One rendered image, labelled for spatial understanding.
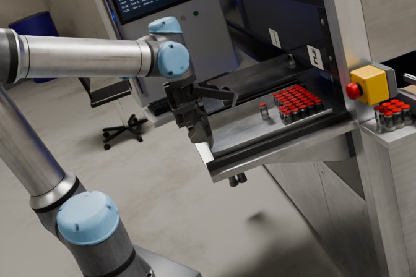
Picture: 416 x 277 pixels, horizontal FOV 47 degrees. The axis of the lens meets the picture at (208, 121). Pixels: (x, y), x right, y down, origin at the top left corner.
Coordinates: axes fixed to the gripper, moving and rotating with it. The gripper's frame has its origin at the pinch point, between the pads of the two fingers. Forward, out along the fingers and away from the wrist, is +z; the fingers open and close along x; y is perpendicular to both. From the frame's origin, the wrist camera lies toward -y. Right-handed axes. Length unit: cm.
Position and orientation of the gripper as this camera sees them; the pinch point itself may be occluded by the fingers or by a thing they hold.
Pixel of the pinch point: (212, 143)
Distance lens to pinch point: 129.5
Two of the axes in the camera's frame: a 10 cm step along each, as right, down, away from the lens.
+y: -9.3, 3.5, -0.9
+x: 2.1, 3.2, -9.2
